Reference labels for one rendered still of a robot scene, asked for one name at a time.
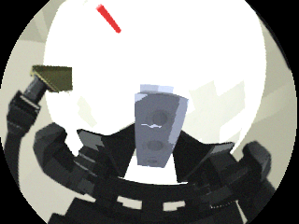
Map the red peg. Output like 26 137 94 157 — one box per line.
94 3 121 34

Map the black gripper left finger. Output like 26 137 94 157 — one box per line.
76 124 135 178

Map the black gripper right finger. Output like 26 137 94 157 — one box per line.
172 130 235 183

